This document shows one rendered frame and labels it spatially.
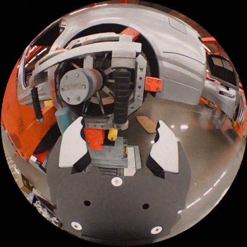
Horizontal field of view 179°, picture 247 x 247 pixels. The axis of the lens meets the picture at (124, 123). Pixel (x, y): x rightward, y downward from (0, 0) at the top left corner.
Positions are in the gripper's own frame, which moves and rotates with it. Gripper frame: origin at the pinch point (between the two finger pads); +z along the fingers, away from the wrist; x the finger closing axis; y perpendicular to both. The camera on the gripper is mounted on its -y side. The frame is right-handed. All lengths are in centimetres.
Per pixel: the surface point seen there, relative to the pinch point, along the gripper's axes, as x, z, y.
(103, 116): -11.7, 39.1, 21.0
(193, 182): 91, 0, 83
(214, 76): 319, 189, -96
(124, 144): 5, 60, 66
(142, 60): 8.1, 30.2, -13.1
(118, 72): -1.0, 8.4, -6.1
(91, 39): -9.0, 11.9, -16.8
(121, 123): 0.2, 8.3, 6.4
